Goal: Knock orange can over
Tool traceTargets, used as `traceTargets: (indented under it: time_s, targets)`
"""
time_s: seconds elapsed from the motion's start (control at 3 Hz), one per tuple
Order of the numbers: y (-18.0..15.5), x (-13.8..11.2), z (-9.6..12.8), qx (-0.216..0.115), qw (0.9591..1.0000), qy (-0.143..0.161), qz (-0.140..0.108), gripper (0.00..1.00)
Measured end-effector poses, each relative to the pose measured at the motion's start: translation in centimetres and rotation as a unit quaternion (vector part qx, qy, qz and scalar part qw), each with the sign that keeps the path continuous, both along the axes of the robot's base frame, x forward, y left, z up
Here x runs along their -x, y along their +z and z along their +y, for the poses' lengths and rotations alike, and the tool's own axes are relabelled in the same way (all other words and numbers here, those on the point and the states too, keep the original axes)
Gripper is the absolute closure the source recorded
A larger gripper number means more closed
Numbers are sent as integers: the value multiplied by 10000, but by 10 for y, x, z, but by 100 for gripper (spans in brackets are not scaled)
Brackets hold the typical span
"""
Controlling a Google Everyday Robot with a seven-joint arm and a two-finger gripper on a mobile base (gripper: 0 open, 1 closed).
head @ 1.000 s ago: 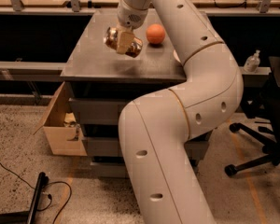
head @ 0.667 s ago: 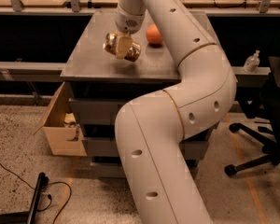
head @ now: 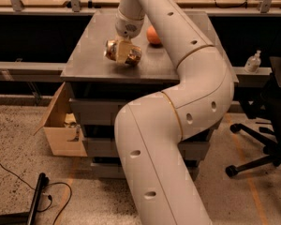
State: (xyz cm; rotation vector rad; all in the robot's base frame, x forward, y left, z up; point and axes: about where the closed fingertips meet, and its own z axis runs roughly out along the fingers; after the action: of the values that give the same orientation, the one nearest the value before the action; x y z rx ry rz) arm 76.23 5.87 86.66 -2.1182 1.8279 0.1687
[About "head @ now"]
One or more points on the orange metallic soda can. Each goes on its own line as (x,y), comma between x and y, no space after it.
(110,52)

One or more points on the clear sanitizer pump bottle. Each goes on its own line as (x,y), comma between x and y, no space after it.
(253,62)

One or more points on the orange fruit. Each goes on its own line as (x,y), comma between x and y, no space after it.
(152,36)

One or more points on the middle grey drawer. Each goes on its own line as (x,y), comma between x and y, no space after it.
(106,148)

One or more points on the open cardboard box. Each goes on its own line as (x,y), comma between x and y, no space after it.
(59,125)

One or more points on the grey drawer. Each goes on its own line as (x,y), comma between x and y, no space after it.
(106,148)
(108,171)
(96,111)

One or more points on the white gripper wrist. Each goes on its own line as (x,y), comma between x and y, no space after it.
(128,27)

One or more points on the bottom grey drawer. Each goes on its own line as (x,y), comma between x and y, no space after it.
(108,171)

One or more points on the black office chair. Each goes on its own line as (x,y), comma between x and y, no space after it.
(266,105)

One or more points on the black floor stand bar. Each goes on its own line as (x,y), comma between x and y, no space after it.
(27,218)

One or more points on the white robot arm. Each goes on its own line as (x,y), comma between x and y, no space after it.
(159,181)

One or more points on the top grey drawer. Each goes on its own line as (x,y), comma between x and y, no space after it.
(96,111)

